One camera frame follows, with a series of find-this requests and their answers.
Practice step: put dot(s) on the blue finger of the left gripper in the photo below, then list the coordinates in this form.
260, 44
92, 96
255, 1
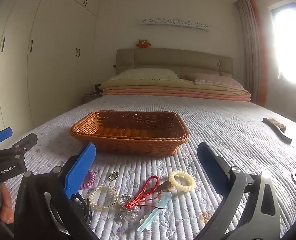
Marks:
5, 134

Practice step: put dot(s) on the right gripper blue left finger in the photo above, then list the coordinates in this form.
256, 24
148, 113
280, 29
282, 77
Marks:
50, 206

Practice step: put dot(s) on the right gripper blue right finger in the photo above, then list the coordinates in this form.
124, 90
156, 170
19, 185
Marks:
260, 218

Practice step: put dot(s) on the red cord tassel charm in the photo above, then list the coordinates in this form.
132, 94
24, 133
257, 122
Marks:
146, 195

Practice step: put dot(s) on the light blue hair clip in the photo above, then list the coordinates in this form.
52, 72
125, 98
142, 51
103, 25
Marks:
146, 221

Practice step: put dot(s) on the person's left hand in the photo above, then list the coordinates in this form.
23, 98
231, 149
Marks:
6, 214

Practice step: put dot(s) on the bedside nightstand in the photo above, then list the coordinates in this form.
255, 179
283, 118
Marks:
95, 94

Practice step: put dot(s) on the brown wicker basket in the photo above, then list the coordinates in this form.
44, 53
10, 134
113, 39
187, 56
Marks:
138, 133

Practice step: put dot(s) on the dark wooden brush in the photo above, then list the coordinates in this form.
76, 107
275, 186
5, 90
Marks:
278, 128

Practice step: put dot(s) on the white built-in wardrobe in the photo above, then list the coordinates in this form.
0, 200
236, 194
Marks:
46, 53

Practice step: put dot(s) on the folded pink yellow blanket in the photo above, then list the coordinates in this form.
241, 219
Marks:
183, 88

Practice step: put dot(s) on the cream floral pillow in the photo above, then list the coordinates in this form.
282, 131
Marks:
148, 74

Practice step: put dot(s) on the pink pillow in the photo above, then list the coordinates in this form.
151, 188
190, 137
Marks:
217, 80

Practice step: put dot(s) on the orange plush toy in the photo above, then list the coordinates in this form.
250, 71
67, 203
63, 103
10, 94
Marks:
143, 44

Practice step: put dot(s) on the beige padded headboard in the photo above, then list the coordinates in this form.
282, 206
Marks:
182, 62

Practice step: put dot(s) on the beige orange curtain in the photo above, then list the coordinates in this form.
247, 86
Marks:
256, 65

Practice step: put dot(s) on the bright window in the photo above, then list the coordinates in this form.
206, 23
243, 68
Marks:
284, 40

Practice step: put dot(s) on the small silver ring pendant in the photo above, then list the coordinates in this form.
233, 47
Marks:
113, 176

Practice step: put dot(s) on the white carved wall ornament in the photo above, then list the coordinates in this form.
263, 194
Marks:
174, 22

